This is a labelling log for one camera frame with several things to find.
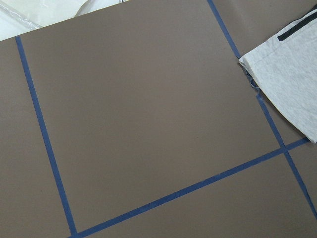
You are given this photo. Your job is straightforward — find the grey cartoon print t-shirt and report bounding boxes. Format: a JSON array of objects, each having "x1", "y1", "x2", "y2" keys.
[{"x1": 239, "y1": 9, "x2": 317, "y2": 143}]

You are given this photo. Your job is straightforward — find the clear plastic sheet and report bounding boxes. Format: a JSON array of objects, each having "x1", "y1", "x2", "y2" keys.
[{"x1": 0, "y1": 0, "x2": 123, "y2": 40}]

